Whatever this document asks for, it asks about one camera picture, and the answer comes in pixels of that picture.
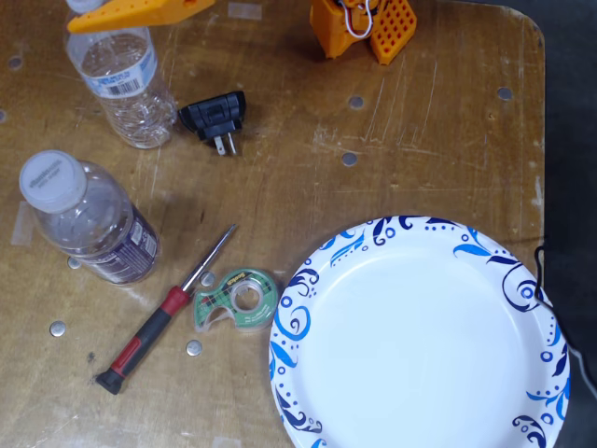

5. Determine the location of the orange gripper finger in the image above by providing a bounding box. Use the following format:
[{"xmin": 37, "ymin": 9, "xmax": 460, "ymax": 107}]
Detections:
[{"xmin": 66, "ymin": 0, "xmax": 216, "ymax": 35}]

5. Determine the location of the clear bottle blue white label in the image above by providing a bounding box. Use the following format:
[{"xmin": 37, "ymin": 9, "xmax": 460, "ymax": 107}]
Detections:
[{"xmin": 63, "ymin": 0, "xmax": 178, "ymax": 150}]

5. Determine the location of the blue floral paper plate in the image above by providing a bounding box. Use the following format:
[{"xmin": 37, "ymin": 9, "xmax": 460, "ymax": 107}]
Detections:
[{"xmin": 268, "ymin": 214, "xmax": 573, "ymax": 448}]

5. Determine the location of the black plug adapter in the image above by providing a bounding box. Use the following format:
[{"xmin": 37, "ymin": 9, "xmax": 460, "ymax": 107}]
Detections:
[{"xmin": 177, "ymin": 90, "xmax": 247, "ymax": 158}]

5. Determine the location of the clear bottle purple label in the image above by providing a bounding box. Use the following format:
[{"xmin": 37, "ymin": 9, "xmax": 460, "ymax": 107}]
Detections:
[{"xmin": 18, "ymin": 148, "xmax": 162, "ymax": 286}]

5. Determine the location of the red black screwdriver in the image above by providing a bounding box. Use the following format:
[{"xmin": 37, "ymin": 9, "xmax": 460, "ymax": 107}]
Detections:
[{"xmin": 95, "ymin": 222, "xmax": 238, "ymax": 397}]

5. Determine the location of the green tape dispenser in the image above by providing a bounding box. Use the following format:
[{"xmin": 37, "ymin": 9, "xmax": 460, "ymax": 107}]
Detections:
[{"xmin": 192, "ymin": 266, "xmax": 280, "ymax": 335}]

